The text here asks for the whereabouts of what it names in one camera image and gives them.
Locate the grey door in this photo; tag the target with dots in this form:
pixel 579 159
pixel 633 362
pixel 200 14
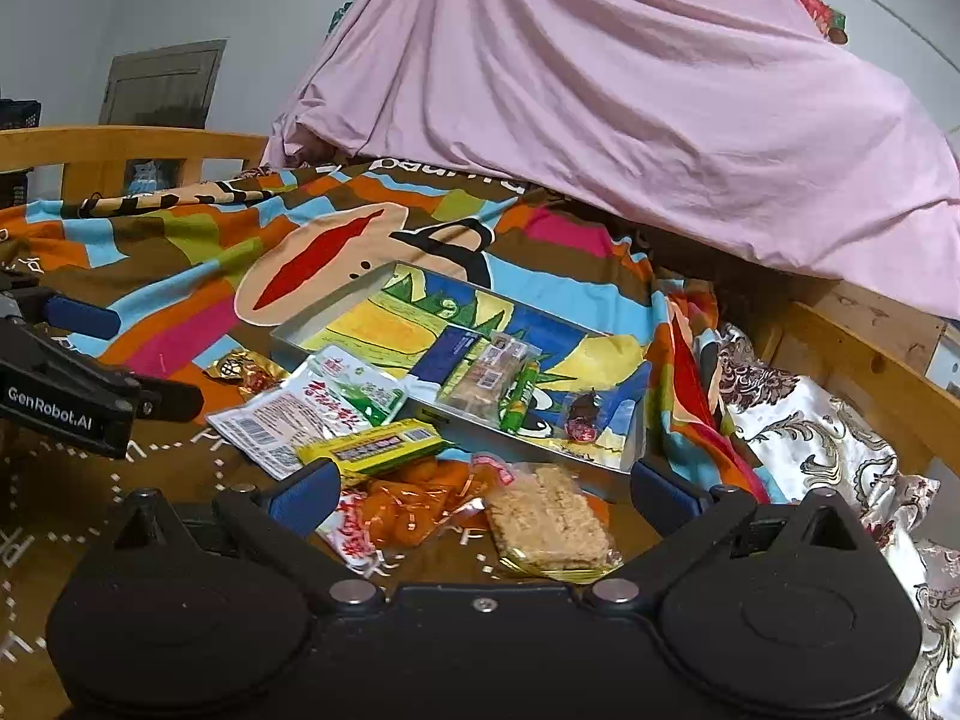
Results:
pixel 161 82

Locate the teal cloth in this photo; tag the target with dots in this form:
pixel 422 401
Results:
pixel 339 19

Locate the yellow snack packet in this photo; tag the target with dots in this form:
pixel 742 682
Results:
pixel 375 450

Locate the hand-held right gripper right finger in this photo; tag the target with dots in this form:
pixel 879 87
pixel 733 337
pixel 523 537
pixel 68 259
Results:
pixel 667 499

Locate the gold snack packet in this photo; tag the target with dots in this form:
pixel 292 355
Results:
pixel 240 371

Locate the wooden cabinet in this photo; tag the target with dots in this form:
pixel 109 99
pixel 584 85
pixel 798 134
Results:
pixel 877 319

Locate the colourful printed blanket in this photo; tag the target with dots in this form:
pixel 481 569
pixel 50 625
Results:
pixel 150 240

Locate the white floral quilt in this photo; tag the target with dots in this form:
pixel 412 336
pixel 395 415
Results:
pixel 832 450

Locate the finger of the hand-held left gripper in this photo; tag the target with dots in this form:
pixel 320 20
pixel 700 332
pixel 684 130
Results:
pixel 82 317
pixel 169 399

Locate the clear bag of mandarins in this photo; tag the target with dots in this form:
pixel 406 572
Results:
pixel 420 502

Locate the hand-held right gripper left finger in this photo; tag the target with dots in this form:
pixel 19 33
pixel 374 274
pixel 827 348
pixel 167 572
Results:
pixel 304 499

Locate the metal tray with dinosaur print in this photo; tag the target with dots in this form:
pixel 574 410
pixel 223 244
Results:
pixel 375 322

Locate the white and green snack packet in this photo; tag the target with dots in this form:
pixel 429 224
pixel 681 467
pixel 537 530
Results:
pixel 315 405

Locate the blue snack packet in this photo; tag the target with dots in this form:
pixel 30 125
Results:
pixel 446 352

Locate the white board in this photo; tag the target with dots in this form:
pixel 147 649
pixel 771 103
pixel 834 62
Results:
pixel 946 360

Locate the green sausage stick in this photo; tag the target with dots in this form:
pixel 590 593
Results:
pixel 521 401

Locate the red floral cloth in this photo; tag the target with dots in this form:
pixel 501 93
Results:
pixel 821 15

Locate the pink bed sheet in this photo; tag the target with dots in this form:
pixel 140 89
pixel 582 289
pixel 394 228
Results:
pixel 637 105

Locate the clear pastry packet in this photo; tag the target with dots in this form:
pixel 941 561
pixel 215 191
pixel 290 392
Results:
pixel 484 382

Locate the black basket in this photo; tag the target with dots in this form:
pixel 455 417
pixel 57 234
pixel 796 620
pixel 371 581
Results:
pixel 19 114

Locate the rice cracker packet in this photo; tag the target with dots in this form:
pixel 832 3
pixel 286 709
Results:
pixel 547 525

